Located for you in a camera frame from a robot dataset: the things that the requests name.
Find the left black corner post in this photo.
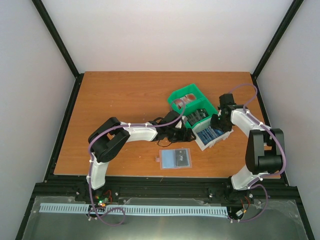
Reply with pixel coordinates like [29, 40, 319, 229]
[31, 0, 85, 79]

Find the red white card stack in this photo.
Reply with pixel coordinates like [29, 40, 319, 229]
[174, 93, 197, 109]

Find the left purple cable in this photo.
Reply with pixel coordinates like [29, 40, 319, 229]
[87, 98, 186, 227]

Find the black aluminium frame rail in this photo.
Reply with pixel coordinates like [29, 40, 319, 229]
[29, 176, 302, 207]

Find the left electronics board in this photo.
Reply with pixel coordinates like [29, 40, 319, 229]
[95, 190, 113, 207]

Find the black credit card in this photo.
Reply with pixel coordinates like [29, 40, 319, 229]
[175, 149, 190, 167]

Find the blue card stack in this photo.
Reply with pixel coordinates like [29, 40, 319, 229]
[197, 126, 224, 145]

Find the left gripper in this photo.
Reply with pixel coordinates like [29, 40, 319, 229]
[166, 127, 196, 143]

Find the light blue cable duct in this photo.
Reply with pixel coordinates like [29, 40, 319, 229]
[38, 203, 228, 218]

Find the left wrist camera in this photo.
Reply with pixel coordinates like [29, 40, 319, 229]
[175, 115, 188, 129]

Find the white bin with blue cards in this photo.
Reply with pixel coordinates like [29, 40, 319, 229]
[192, 118, 233, 151]

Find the black card stack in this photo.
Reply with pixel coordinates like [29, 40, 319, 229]
[186, 108, 209, 126]

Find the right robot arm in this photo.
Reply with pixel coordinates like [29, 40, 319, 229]
[210, 93, 287, 202]

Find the green bin with red cards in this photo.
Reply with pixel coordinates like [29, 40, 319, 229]
[167, 83, 208, 113]

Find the green bin with black cards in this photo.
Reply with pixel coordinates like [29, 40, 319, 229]
[183, 98, 218, 128]

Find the right connector plug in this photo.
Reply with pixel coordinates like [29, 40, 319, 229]
[235, 209, 247, 219]

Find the black corner post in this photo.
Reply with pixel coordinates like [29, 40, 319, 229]
[31, 0, 85, 79]
[251, 0, 305, 78]

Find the right black corner post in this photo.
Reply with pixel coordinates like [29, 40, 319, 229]
[251, 0, 305, 78]

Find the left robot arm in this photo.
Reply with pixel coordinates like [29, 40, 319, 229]
[86, 110, 196, 202]

